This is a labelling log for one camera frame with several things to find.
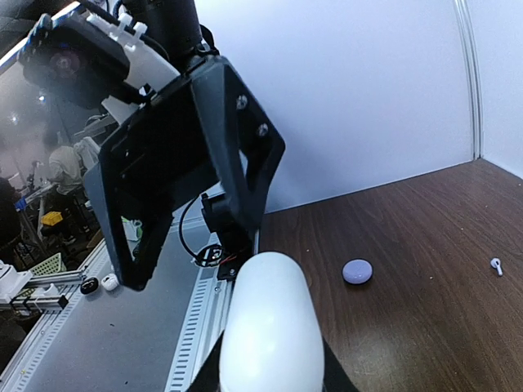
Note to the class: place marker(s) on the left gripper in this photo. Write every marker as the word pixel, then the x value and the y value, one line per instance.
pixel 163 151

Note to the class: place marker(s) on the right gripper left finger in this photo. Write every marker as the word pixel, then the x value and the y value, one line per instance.
pixel 207 378

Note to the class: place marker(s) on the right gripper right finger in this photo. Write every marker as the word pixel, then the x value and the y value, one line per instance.
pixel 335 378

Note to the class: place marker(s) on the white charging case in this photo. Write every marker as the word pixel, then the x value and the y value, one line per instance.
pixel 272 339

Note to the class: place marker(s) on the purple round charging case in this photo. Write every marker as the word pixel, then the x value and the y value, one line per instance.
pixel 357 271

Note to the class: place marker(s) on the white case off table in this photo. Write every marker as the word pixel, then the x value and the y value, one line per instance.
pixel 110 282

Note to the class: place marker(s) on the green white box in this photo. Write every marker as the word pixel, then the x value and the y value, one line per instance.
pixel 132 229

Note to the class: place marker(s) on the person in background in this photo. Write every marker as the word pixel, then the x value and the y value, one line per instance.
pixel 65 165

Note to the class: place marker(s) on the purple stem earbud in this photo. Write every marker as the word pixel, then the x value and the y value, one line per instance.
pixel 495 263

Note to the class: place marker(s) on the front aluminium rail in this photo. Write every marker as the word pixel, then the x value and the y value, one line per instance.
pixel 204 321

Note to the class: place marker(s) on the right aluminium frame post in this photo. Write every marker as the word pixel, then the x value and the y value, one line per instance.
pixel 472 70

